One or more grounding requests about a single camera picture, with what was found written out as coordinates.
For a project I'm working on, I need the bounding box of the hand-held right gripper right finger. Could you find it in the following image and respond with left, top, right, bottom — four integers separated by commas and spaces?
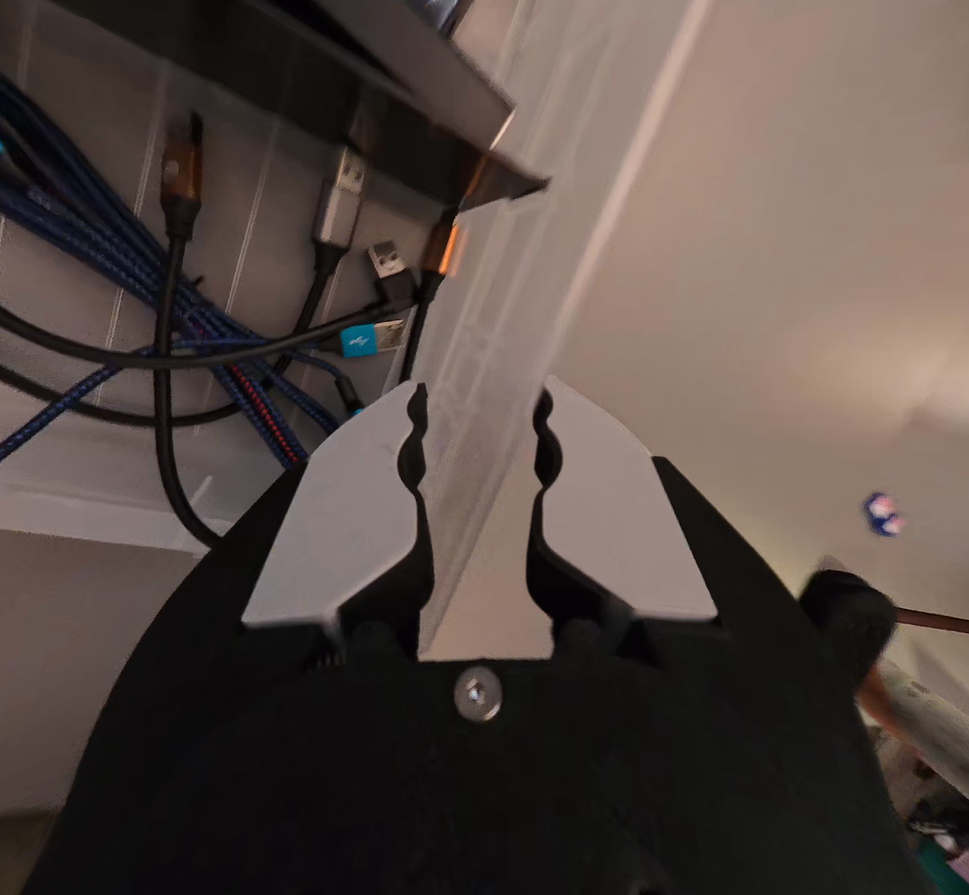
526, 375, 720, 624

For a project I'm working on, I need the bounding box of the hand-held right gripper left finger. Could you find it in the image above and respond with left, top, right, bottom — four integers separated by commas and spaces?
241, 380, 436, 631

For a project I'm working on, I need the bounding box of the clear plastic bin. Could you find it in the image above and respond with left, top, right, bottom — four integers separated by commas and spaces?
0, 0, 746, 663

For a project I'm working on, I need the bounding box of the black cable silver plug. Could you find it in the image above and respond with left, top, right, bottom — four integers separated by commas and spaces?
261, 146, 373, 393

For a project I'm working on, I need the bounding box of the black cable orange plug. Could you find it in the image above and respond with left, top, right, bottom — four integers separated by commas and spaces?
397, 208, 464, 385
151, 110, 224, 551

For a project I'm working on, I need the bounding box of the small blue white object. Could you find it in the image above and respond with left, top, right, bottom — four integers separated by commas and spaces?
862, 491, 907, 538

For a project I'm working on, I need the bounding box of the thin black cable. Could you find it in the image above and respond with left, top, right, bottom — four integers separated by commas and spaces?
0, 239, 417, 374

